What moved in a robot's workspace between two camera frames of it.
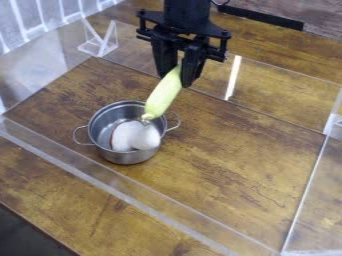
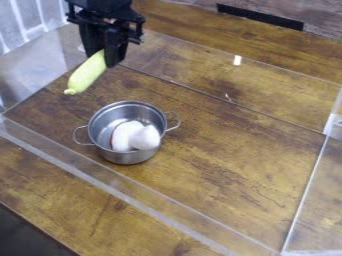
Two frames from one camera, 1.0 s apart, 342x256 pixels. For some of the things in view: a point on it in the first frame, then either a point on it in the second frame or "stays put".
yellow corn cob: [166, 91] to [88, 72]
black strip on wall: [261, 17] stays put
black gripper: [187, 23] to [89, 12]
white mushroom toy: [136, 135] stays put
